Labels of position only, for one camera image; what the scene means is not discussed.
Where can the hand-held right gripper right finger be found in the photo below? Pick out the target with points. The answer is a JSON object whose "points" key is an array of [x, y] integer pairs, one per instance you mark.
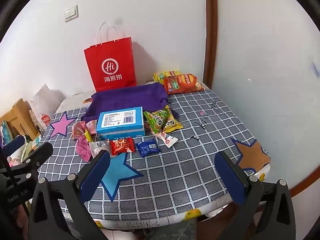
{"points": [[230, 177]]}

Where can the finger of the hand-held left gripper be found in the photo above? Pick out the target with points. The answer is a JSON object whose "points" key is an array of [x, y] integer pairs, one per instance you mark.
{"points": [[40, 153], [13, 143]]}

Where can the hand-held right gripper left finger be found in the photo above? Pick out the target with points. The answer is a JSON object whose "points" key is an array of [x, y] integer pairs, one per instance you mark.
{"points": [[96, 172]]}

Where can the pink patterned snack packet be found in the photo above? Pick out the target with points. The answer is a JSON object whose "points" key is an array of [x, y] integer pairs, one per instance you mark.
{"points": [[78, 129]]}

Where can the light pink snack packet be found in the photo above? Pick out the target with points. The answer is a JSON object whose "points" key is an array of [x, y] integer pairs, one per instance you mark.
{"points": [[92, 126]]}

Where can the yellow snack packet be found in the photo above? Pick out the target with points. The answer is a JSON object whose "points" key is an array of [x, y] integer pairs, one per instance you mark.
{"points": [[173, 125]]}

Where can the green snack packet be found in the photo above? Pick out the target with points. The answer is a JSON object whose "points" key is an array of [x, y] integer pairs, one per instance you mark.
{"points": [[156, 122]]}

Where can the blue star sticker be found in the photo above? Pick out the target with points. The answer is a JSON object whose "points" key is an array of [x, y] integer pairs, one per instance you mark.
{"points": [[117, 172]]}

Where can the silver snack packet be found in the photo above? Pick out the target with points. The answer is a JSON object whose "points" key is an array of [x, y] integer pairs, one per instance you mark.
{"points": [[97, 146]]}

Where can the magenta snack packet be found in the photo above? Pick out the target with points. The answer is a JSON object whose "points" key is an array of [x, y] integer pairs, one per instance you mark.
{"points": [[83, 148]]}

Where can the brown star sticker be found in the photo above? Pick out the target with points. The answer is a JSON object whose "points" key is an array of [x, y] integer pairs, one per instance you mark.
{"points": [[250, 156]]}

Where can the wooden chair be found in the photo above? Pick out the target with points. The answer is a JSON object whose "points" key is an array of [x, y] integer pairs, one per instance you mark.
{"points": [[20, 115]]}

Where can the pink star sticker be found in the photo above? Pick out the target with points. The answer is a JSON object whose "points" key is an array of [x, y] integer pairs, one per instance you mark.
{"points": [[60, 126]]}

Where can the blue cardboard box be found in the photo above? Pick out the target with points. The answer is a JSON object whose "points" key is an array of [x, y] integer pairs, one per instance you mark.
{"points": [[117, 127]]}

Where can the white plastic bag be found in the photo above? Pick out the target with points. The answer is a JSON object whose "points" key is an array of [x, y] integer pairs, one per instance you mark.
{"points": [[45, 100]]}

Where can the grey checked tablecloth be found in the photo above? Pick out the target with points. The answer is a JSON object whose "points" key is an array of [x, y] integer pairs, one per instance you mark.
{"points": [[175, 175]]}

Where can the blue snack packet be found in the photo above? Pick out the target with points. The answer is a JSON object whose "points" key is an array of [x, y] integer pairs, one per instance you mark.
{"points": [[147, 148]]}

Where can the white and red snack packet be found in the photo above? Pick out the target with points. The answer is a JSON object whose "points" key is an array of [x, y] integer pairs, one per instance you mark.
{"points": [[168, 140]]}

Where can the purple cloth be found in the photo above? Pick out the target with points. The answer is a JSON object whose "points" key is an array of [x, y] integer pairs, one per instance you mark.
{"points": [[125, 97]]}

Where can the red chip bag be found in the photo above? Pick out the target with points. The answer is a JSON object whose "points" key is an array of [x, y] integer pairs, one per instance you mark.
{"points": [[185, 83]]}

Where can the yellow chip bag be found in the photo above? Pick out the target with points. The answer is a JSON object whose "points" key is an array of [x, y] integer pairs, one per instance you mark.
{"points": [[160, 76]]}

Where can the red paper bag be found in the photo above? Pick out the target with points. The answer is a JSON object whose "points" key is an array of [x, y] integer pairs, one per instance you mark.
{"points": [[110, 55]]}

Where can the white light switch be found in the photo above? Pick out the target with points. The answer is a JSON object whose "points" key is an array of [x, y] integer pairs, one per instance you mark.
{"points": [[71, 13]]}

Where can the brown wooden door frame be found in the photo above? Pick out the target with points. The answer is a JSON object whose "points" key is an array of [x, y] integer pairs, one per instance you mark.
{"points": [[210, 30]]}

